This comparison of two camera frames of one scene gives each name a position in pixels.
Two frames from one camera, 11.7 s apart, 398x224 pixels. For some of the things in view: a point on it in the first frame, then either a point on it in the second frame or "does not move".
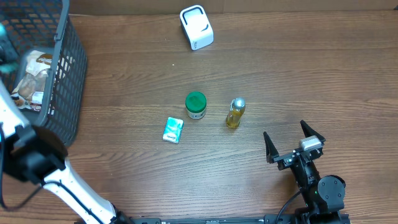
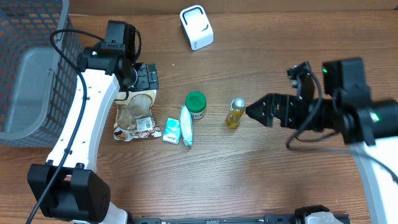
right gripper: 285,159 -> 284,106
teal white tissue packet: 173,130 does not move
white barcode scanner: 197,27 does not move
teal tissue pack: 9,61 -> 186,125
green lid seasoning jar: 196,103 does not move
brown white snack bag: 29,92 -> 135,119
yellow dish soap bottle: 237,107 does not move
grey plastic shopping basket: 48,25 does not move
